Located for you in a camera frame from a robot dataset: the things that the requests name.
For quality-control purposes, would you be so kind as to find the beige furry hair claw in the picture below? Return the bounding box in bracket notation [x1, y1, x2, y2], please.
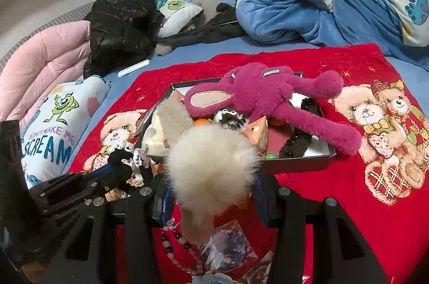
[156, 99, 258, 246]

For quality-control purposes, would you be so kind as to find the large monster print pillow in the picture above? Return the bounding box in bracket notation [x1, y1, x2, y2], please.
[19, 75, 111, 189]

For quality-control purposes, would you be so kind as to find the bead bracelet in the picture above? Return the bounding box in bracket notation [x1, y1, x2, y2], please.
[160, 219, 208, 276]

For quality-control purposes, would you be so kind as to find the black puffer jacket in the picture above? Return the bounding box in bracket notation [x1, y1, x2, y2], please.
[83, 0, 165, 80]

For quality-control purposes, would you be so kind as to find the clear plastic packet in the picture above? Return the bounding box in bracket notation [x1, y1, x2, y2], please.
[241, 250, 279, 284]

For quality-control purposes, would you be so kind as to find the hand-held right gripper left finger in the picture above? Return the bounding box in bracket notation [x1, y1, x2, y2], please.
[42, 187, 176, 284]

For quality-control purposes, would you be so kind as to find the cream plush toy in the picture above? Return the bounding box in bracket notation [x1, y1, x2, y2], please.
[142, 111, 171, 157]

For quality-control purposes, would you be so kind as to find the magenta plush toy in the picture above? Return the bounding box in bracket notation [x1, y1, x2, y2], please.
[184, 63, 363, 156]

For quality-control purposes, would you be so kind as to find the black lace scrunchie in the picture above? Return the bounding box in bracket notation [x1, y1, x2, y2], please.
[107, 141, 158, 185]

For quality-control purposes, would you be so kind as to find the dark brown garment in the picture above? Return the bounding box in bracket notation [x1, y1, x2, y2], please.
[156, 2, 249, 56]

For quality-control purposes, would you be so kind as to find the blue crochet scrunchie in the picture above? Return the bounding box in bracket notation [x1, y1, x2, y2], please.
[191, 272, 235, 284]

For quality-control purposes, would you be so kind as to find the red teddy bear printed blanket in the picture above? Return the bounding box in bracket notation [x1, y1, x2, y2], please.
[65, 42, 429, 284]

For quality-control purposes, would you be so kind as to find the black hair claw with white bow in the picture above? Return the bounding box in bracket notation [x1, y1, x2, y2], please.
[213, 109, 250, 131]

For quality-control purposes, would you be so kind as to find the white tube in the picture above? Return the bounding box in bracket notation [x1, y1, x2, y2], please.
[117, 59, 151, 77]

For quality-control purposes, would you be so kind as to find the pink quilt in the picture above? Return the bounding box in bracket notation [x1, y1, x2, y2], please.
[0, 20, 93, 123]

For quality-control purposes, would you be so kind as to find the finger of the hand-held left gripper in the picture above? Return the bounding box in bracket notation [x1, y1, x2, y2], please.
[40, 164, 116, 192]
[42, 185, 111, 214]

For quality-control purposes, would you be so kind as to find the blue bed sheet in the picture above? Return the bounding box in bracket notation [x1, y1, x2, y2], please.
[101, 0, 429, 97]

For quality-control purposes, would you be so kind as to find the round badge in clear packet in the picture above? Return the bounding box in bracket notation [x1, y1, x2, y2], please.
[198, 220, 260, 273]

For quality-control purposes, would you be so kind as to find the black box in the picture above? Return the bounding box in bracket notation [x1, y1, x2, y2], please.
[136, 71, 336, 174]

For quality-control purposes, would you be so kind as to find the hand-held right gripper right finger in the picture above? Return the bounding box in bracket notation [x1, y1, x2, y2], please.
[253, 175, 389, 284]

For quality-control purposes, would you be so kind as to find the small monster print pillow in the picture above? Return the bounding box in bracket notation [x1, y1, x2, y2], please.
[155, 0, 204, 39]

